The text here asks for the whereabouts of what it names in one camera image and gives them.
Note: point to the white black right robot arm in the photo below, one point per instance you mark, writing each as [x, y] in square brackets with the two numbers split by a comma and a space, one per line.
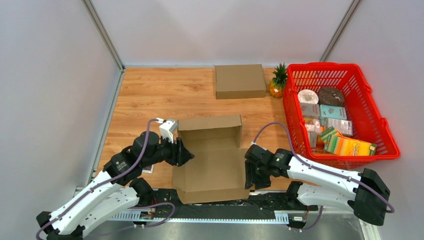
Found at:
[314, 184]

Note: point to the small pineapple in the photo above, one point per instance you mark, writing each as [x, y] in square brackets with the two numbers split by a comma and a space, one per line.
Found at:
[277, 84]

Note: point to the green striped box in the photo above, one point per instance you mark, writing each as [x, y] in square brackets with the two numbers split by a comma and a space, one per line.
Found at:
[327, 133]

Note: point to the red plastic basket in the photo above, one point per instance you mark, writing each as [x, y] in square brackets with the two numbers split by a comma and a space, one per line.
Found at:
[361, 109]

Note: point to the black star packet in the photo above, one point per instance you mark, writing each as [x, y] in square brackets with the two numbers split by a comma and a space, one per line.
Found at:
[148, 169]

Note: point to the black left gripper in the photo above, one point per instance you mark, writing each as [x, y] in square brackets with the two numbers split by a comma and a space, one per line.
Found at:
[180, 154]

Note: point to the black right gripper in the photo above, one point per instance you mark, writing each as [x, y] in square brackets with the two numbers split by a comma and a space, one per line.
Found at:
[251, 178]

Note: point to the brown chocolate donut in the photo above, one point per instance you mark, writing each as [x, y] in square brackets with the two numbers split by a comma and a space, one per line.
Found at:
[330, 96]

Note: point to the brown cardboard box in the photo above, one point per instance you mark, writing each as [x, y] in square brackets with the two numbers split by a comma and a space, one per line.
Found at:
[243, 81]

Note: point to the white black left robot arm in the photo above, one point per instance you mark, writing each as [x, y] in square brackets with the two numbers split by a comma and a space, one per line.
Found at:
[117, 187]

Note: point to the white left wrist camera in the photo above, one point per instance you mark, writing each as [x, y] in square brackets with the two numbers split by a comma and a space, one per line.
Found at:
[167, 128]

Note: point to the teal small carton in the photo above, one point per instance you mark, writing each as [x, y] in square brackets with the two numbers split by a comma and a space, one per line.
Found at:
[334, 112]

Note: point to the yellow orange snack box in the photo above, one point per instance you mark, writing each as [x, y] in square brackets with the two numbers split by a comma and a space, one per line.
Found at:
[346, 146]

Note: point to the grey patterned carton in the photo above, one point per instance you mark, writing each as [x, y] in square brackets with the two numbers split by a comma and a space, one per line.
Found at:
[345, 127]

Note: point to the pink grey small carton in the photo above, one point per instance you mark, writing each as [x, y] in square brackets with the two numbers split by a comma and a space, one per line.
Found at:
[310, 111]

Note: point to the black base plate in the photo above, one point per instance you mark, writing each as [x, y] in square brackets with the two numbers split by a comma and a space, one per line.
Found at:
[269, 200]

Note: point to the grey slotted cable duct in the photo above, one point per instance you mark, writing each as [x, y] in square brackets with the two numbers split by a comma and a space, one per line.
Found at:
[249, 216]

